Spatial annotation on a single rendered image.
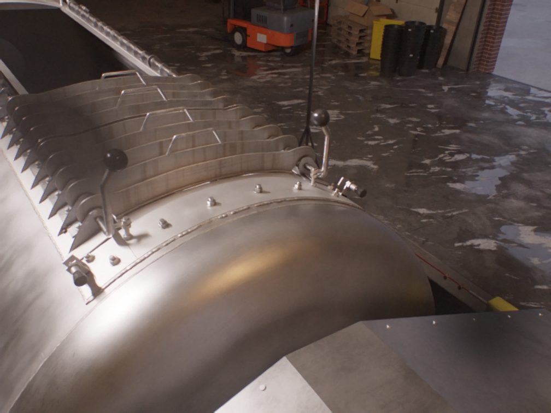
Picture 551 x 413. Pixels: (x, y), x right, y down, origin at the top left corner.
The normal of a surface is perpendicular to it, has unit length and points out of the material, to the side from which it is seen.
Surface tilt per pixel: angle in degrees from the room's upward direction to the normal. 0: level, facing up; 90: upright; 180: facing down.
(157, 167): 90
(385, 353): 0
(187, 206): 11
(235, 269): 45
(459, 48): 90
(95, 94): 90
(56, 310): 40
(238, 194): 1
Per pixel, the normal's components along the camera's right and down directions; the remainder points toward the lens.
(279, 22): -0.65, 0.36
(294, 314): 0.51, 0.07
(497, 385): 0.34, -0.89
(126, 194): 0.55, 0.44
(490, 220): 0.04, -0.86
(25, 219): -0.47, -0.54
